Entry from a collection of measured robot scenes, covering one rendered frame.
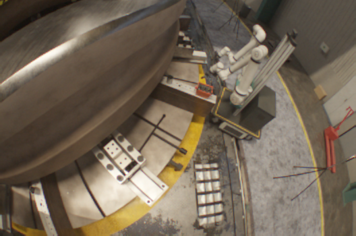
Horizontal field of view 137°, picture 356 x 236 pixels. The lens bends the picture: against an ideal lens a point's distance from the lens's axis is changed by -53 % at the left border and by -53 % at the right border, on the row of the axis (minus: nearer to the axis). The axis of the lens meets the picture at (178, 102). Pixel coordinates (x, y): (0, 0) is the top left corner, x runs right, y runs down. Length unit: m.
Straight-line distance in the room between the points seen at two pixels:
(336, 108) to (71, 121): 6.96
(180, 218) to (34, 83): 2.07
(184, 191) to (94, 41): 1.98
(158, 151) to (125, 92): 0.92
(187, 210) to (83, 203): 1.30
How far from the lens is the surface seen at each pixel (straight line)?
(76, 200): 1.98
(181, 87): 1.89
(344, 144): 7.08
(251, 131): 2.51
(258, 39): 2.03
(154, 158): 1.83
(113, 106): 1.17
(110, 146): 1.35
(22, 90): 0.72
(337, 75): 7.35
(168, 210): 2.13
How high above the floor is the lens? 2.10
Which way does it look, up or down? 54 degrees down
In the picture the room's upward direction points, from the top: 20 degrees clockwise
